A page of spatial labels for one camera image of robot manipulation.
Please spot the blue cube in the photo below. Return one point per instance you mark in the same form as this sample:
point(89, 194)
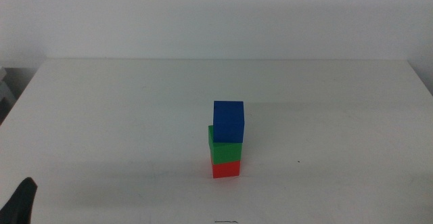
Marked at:
point(228, 120)

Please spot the green cube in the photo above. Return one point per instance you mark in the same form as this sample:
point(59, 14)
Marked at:
point(226, 152)

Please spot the red cube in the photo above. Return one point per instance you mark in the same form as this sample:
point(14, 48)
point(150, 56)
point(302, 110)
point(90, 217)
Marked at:
point(226, 170)

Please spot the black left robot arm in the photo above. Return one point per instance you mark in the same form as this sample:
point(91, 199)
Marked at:
point(18, 207)

